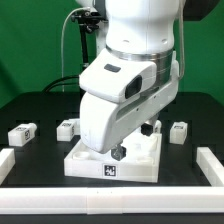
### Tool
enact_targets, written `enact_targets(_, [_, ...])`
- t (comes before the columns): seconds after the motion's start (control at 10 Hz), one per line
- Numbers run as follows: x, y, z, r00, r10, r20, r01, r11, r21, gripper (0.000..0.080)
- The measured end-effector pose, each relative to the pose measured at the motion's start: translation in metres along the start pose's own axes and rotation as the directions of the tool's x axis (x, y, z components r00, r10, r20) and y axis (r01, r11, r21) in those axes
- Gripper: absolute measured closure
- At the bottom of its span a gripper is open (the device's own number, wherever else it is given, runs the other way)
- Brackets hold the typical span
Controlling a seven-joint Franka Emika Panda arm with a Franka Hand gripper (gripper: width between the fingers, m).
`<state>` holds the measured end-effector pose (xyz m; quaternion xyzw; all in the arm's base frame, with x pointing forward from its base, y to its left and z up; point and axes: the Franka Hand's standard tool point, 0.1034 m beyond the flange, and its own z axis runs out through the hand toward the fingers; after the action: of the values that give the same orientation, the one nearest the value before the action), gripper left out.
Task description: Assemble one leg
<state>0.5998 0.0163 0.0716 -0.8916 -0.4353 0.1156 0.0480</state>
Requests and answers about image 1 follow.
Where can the white left fence piece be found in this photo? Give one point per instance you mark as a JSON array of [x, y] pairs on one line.
[[7, 161]]

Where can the white front fence rail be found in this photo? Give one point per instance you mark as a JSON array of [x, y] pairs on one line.
[[115, 200]]

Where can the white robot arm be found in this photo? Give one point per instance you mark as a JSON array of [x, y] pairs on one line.
[[142, 31]]

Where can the white square tabletop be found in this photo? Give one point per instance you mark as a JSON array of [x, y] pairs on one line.
[[141, 163]]

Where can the white fence piece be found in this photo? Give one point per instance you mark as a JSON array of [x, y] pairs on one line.
[[7, 161], [210, 166]]

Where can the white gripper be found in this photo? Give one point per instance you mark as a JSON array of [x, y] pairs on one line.
[[118, 99]]

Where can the black camera stand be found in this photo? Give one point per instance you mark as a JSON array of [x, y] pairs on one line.
[[88, 23]]

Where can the white right fence piece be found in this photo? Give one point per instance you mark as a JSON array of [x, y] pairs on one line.
[[210, 166]]

